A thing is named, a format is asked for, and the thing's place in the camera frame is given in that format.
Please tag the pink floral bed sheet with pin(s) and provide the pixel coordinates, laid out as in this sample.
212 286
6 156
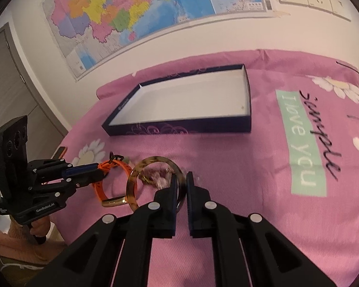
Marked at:
298 167

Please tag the tortoiseshell bangle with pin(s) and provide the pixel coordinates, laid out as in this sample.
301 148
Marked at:
131 185

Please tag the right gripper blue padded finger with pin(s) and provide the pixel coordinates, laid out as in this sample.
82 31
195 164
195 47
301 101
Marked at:
84 170

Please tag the orange smart watch band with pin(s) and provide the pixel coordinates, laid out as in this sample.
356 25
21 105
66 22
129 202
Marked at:
111 189

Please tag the orange knit sleeve forearm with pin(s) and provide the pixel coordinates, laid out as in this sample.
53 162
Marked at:
25 250

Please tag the grey wardrobe door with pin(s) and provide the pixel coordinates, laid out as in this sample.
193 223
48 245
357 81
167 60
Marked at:
19 96

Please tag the orange black phone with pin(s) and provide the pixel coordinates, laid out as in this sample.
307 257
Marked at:
60 152

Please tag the navy white shallow box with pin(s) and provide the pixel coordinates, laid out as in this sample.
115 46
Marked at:
208 100

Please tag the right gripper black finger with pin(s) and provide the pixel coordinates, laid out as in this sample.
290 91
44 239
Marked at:
89 177

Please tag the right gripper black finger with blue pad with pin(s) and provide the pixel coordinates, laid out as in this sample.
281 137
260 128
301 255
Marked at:
208 219
132 236

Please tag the person's left hand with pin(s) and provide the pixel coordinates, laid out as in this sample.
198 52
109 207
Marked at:
38 228

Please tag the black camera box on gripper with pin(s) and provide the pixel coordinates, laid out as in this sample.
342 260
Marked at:
13 156

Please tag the colourful wall map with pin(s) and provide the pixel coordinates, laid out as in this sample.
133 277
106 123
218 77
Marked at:
89 32

